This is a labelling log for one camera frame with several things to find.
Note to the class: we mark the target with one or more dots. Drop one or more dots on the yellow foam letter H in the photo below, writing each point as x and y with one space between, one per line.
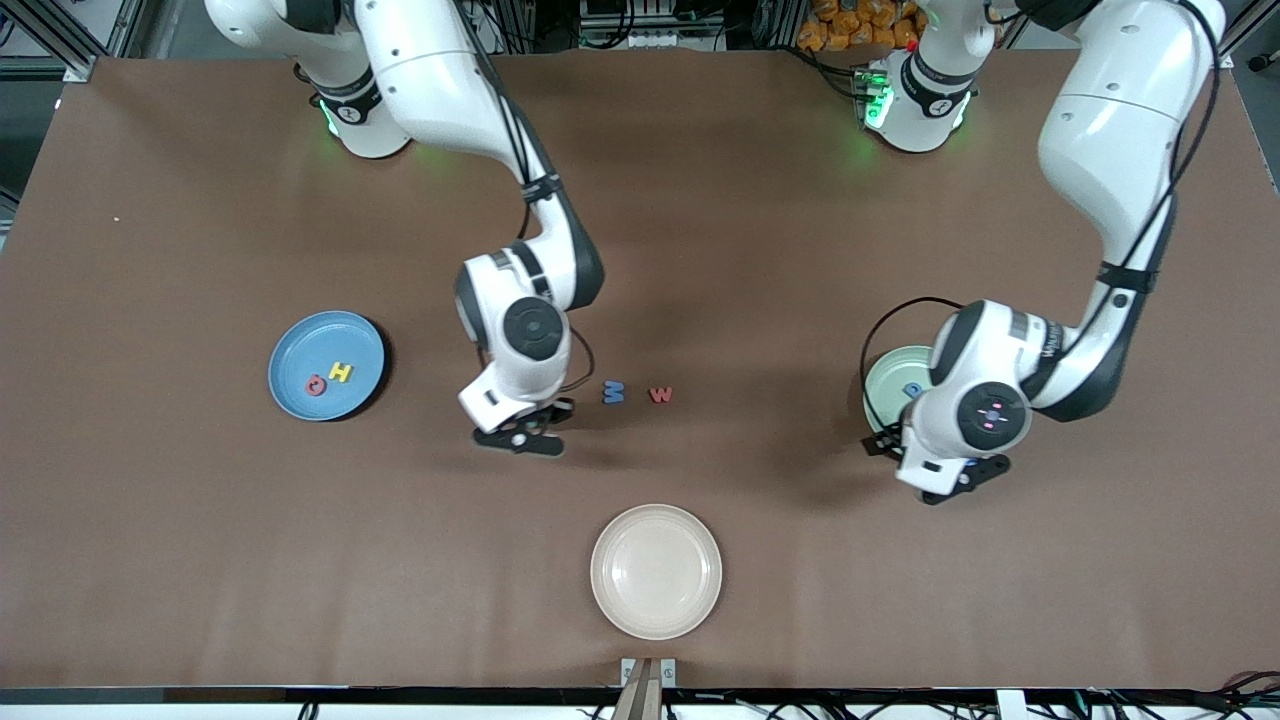
341 373

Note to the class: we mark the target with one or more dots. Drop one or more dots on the red foam letter G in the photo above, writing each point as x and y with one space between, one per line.
310 386

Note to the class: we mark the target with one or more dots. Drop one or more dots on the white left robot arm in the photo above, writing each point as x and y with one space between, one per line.
980 400

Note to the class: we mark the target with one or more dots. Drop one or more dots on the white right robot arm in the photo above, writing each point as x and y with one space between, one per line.
520 340

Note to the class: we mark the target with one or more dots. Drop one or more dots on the green plate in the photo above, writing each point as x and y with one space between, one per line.
885 385

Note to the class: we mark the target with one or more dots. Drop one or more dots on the beige plate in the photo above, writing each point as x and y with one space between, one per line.
655 572

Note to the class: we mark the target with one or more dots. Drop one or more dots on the blue plate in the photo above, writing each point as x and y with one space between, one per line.
300 345

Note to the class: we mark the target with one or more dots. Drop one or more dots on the blue foam letter M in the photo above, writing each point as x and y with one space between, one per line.
614 392

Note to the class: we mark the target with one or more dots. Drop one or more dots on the beige mounting bar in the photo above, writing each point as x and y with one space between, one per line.
640 700

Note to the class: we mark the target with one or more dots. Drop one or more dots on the white power strip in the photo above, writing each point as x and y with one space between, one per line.
660 40

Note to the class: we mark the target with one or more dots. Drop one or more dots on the bag of orange items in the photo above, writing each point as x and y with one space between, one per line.
850 25

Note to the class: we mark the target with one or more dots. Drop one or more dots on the metal clamp bracket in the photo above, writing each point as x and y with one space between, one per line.
628 668

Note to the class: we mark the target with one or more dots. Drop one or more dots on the small white bracket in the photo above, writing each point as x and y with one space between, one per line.
1010 705

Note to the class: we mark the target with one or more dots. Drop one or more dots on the aluminium frame profile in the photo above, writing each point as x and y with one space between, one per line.
1250 22
78 68

